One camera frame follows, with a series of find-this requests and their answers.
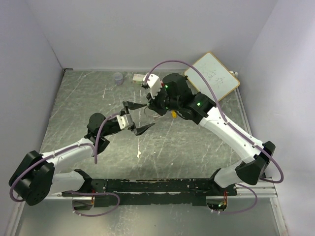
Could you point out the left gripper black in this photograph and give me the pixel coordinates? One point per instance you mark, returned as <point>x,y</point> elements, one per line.
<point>131,105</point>

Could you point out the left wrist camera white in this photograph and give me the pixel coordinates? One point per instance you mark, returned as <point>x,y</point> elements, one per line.
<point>124,121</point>

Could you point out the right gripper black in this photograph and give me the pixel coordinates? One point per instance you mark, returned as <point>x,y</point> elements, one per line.
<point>152,103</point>

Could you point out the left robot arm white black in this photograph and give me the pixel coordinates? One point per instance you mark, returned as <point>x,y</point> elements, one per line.
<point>41,174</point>

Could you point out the white green cardboard box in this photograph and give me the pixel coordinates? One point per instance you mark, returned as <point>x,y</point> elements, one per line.
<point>138,78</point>

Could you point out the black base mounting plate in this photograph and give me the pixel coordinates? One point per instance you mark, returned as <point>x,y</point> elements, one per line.
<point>134,192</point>

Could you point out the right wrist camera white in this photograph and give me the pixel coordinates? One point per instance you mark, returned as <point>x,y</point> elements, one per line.
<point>153,83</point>

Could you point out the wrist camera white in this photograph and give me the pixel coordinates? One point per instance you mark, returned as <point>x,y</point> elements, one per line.
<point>124,121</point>
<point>153,83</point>

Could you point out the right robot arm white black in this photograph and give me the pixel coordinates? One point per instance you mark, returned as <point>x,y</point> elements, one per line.
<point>173,94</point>

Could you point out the clear plastic cup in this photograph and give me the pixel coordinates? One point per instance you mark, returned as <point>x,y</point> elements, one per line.
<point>118,78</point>

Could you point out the small whiteboard yellow frame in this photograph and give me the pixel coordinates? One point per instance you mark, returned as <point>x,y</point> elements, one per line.
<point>220,79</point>

